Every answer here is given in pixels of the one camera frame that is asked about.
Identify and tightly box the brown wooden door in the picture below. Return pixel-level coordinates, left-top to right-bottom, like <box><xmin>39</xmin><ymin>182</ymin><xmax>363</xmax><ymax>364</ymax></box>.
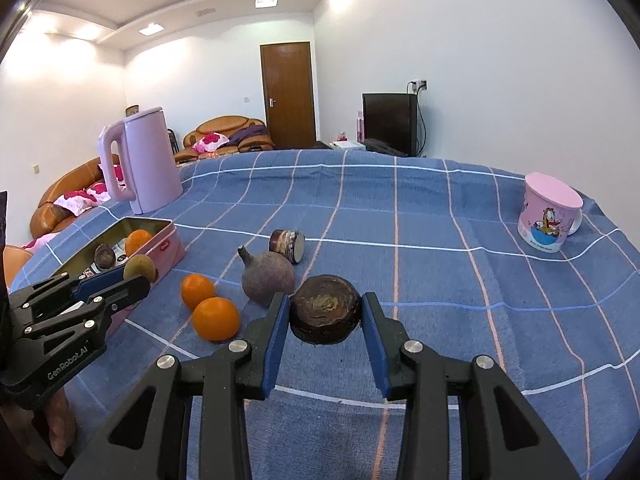
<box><xmin>259</xmin><ymin>41</ymin><xmax>317</xmax><ymax>151</ymax></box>

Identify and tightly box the pink electric kettle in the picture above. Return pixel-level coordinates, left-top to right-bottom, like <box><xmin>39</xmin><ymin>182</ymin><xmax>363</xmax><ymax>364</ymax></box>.
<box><xmin>96</xmin><ymin>106</ymin><xmax>184</xmax><ymax>215</ymax></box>

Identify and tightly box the person's left hand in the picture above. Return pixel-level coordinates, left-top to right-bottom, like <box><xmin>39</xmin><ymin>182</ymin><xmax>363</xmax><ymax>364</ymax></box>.
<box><xmin>47</xmin><ymin>390</ymin><xmax>77</xmax><ymax>457</ymax></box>

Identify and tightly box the small brown leather sofa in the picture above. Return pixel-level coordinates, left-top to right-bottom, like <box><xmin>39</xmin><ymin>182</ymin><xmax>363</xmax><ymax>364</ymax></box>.
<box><xmin>174</xmin><ymin>116</ymin><xmax>276</xmax><ymax>165</ymax></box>

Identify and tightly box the blue checked tablecloth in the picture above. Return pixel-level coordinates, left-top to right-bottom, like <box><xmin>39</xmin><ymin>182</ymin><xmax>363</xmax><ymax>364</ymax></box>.
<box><xmin>10</xmin><ymin>149</ymin><xmax>640</xmax><ymax>480</ymax></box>

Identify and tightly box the black power cable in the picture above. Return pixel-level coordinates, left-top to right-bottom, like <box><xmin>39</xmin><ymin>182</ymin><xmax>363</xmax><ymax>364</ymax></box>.
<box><xmin>413</xmin><ymin>87</ymin><xmax>429</xmax><ymax>157</ymax></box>

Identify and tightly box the purple taro root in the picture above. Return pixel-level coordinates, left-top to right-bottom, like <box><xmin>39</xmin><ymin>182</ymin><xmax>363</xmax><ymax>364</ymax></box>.
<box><xmin>236</xmin><ymin>245</ymin><xmax>297</xmax><ymax>308</ymax></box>

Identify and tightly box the small brown tin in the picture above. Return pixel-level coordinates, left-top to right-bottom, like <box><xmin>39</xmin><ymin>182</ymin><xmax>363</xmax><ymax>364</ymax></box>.
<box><xmin>268</xmin><ymin>229</ymin><xmax>306</xmax><ymax>265</ymax></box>

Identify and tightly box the purple blanket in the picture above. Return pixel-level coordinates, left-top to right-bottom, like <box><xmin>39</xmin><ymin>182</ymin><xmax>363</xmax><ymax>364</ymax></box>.
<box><xmin>227</xmin><ymin>126</ymin><xmax>271</xmax><ymax>147</ymax></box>

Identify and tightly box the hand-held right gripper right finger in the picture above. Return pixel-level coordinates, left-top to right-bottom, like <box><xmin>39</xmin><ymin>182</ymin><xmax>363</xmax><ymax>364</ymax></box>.
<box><xmin>360</xmin><ymin>291</ymin><xmax>583</xmax><ymax>480</ymax></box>

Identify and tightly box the brown kiwi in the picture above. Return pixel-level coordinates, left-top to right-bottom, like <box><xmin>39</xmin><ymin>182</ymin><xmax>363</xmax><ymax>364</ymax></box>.
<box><xmin>123</xmin><ymin>255</ymin><xmax>159</xmax><ymax>283</ymax></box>

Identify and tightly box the black television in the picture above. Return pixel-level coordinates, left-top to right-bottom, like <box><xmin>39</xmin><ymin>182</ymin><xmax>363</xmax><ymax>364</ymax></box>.
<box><xmin>362</xmin><ymin>92</ymin><xmax>419</xmax><ymax>157</ymax></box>

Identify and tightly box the long brown leather sofa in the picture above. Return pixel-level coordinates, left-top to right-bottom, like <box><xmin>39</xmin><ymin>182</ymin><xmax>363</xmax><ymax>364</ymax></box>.
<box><xmin>29</xmin><ymin>154</ymin><xmax>125</xmax><ymax>239</ymax></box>

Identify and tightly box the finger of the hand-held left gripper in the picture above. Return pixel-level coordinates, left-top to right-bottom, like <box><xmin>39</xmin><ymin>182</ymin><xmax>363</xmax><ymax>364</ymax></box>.
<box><xmin>7</xmin><ymin>266</ymin><xmax>127</xmax><ymax>313</ymax></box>
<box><xmin>10</xmin><ymin>275</ymin><xmax>152</xmax><ymax>343</ymax></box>

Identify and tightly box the pink metal tin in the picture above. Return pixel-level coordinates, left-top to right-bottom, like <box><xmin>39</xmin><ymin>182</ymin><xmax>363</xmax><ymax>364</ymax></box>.
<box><xmin>47</xmin><ymin>216</ymin><xmax>187</xmax><ymax>336</ymax></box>

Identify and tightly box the pink cartoon mug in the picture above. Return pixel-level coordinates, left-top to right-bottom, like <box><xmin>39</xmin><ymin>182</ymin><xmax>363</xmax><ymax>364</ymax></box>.
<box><xmin>517</xmin><ymin>172</ymin><xmax>584</xmax><ymax>253</ymax></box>

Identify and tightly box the dark brown mangosteen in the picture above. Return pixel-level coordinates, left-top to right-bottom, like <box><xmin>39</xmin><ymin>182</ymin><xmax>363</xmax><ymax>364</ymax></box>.
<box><xmin>290</xmin><ymin>274</ymin><xmax>363</xmax><ymax>346</ymax></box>

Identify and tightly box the orange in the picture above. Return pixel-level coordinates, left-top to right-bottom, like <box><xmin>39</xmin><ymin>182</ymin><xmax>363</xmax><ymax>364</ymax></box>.
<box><xmin>191</xmin><ymin>297</ymin><xmax>241</xmax><ymax>342</ymax></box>
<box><xmin>124</xmin><ymin>229</ymin><xmax>154</xmax><ymax>257</ymax></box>
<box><xmin>181</xmin><ymin>274</ymin><xmax>217</xmax><ymax>311</ymax></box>

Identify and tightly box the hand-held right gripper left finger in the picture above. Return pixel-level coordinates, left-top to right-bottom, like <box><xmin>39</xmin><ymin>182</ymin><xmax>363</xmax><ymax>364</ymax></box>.
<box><xmin>65</xmin><ymin>291</ymin><xmax>293</xmax><ymax>480</ymax></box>

